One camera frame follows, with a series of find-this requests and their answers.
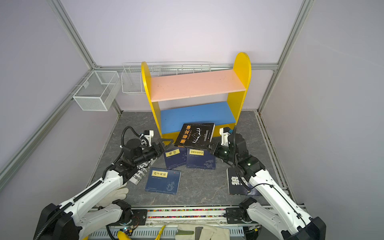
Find blue book dotted circle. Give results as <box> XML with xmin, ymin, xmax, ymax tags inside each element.
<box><xmin>164</xmin><ymin>147</ymin><xmax>188</xmax><ymax>170</ymax></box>

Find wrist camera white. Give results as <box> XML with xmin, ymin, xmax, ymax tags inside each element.
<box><xmin>140</xmin><ymin>130</ymin><xmax>154</xmax><ymax>147</ymax></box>
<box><xmin>219</xmin><ymin>127</ymin><xmax>233</xmax><ymax>147</ymax></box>

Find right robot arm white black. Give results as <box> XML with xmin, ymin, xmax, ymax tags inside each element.
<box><xmin>209</xmin><ymin>132</ymin><xmax>327</xmax><ymax>240</ymax></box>

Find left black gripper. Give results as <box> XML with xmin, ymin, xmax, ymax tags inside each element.
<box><xmin>134</xmin><ymin>138</ymin><xmax>174</xmax><ymax>166</ymax></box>

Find white grey glove front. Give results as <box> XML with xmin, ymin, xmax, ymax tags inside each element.
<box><xmin>175</xmin><ymin>224</ymin><xmax>230</xmax><ymax>240</ymax></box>

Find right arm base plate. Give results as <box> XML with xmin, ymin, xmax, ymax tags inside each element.
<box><xmin>224</xmin><ymin>208</ymin><xmax>250</xmax><ymax>224</ymax></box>

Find blue book front left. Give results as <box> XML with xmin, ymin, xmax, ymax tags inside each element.
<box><xmin>145</xmin><ymin>168</ymin><xmax>181</xmax><ymax>195</ymax></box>

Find white book black lettering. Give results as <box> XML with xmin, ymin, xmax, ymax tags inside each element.
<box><xmin>129</xmin><ymin>159</ymin><xmax>156</xmax><ymax>185</ymax></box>

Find white work glove left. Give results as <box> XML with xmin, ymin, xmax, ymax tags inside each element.
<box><xmin>96</xmin><ymin>185</ymin><xmax>129</xmax><ymax>208</ymax></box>

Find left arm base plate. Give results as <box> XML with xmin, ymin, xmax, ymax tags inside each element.
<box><xmin>119</xmin><ymin>209</ymin><xmax>148</xmax><ymax>226</ymax></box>

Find black book yellow title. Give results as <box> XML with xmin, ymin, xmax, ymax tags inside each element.
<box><xmin>175</xmin><ymin>123</ymin><xmax>215</xmax><ymax>150</ymax></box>

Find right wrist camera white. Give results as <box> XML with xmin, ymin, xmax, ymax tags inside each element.
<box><xmin>219</xmin><ymin>127</ymin><xmax>233</xmax><ymax>147</ymax></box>

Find dark book white characters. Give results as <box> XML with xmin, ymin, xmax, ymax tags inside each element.
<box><xmin>227</xmin><ymin>168</ymin><xmax>261</xmax><ymax>196</ymax></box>

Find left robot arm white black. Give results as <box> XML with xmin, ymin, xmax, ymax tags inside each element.
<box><xmin>34</xmin><ymin>131</ymin><xmax>174</xmax><ymax>240</ymax></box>

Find yellow shelf with coloured boards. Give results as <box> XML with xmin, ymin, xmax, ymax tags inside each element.
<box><xmin>141</xmin><ymin>53</ymin><xmax>252</xmax><ymax>140</ymax></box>

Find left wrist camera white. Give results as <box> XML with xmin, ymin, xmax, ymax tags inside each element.
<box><xmin>140</xmin><ymin>130</ymin><xmax>154</xmax><ymax>147</ymax></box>

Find white mesh box basket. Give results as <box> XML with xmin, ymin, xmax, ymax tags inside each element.
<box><xmin>73</xmin><ymin>70</ymin><xmax>122</xmax><ymax>112</ymax></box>

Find blue book wide yellow label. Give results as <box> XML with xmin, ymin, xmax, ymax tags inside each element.
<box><xmin>186</xmin><ymin>149</ymin><xmax>216</xmax><ymax>170</ymax></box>

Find white wire basket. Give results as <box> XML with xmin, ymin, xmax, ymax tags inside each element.
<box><xmin>121</xmin><ymin>62</ymin><xmax>211</xmax><ymax>94</ymax></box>

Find yellow thin tool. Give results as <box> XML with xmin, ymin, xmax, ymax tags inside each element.
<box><xmin>155</xmin><ymin>225</ymin><xmax>166</xmax><ymax>240</ymax></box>

